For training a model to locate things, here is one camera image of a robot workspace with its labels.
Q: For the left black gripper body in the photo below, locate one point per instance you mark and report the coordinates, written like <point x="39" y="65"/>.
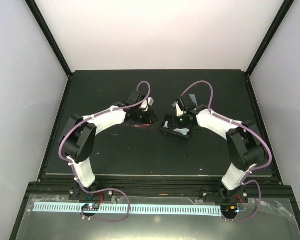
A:
<point x="140" y="118"/>

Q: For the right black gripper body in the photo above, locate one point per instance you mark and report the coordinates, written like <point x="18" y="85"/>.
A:
<point x="183" y="122"/>

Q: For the left circuit board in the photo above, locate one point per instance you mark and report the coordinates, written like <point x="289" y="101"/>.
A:
<point x="90" y="207"/>

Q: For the white slotted cable duct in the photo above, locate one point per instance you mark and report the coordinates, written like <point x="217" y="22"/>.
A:
<point x="134" y="209"/>

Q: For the black frame post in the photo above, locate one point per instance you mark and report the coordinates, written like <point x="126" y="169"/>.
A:
<point x="38" y="16"/>
<point x="271" y="32"/>

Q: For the left black frame post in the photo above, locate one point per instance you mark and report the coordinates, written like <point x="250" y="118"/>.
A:
<point x="38" y="16"/>

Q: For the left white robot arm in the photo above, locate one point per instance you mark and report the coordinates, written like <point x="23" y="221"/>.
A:
<point x="78" y="137"/>

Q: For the circuit board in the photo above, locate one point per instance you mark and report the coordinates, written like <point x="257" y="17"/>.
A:
<point x="229" y="209"/>
<point x="90" y="207"/>

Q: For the light blue cloth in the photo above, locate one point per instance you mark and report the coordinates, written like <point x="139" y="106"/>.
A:
<point x="182" y="131"/>

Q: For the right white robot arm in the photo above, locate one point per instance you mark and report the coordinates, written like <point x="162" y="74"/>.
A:
<point x="246" y="148"/>

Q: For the green lined glasses case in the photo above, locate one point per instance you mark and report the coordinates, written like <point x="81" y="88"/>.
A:
<point x="194" y="99"/>

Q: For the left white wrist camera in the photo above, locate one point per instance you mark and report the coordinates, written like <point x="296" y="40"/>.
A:
<point x="147" y="104"/>

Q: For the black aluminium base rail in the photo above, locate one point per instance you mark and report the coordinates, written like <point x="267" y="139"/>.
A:
<point x="207" y="191"/>

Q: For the right black frame post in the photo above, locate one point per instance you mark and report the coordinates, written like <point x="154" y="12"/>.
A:
<point x="271" y="32"/>

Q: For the black glasses case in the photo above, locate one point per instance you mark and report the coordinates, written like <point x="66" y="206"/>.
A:
<point x="176" y="126"/>

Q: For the right circuit board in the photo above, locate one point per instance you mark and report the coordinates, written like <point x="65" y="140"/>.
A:
<point x="229" y="209"/>

